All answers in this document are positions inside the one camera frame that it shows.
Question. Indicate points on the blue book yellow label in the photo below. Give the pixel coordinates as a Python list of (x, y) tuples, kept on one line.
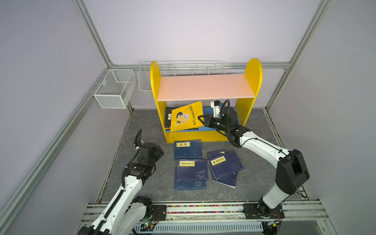
[(188, 150)]

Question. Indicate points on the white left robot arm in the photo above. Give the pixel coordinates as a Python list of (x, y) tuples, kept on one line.
[(125, 209)]

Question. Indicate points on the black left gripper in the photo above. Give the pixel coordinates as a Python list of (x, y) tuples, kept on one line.
[(158, 152)]

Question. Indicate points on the white wire rack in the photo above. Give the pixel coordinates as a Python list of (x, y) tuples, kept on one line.
[(178, 68)]

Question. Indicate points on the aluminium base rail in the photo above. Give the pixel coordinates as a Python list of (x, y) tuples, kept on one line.
[(217, 217)]

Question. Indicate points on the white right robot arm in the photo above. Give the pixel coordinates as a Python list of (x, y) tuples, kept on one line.
[(258, 175)]

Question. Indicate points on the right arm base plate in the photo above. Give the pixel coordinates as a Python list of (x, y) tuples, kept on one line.
[(261, 211)]

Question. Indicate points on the blue book stack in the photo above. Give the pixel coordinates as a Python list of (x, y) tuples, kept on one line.
[(190, 185), (192, 170)]

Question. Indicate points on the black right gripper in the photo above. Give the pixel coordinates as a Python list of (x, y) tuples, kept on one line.
[(208, 121)]

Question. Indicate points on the yellow cartoon book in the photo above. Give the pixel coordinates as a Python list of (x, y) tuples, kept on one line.
[(186, 117)]

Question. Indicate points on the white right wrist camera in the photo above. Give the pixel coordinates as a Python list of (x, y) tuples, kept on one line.
[(216, 106)]

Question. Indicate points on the blue book bottom stack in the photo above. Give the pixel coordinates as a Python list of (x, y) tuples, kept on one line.
[(190, 185)]

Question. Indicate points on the white mesh basket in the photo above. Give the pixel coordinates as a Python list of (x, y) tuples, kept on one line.
[(116, 89)]

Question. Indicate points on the blue book lowest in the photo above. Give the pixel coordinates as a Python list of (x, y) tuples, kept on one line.
[(229, 180)]

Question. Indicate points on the aluminium frame rail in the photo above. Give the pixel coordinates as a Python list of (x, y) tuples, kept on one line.
[(57, 144)]

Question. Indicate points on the yellow bookshelf with coloured shelves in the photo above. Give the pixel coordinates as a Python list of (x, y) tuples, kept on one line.
[(242, 87)]

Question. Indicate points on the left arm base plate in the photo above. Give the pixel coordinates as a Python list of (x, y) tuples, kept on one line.
[(156, 213)]

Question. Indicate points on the black wolf book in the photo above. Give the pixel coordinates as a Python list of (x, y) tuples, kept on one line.
[(168, 117)]

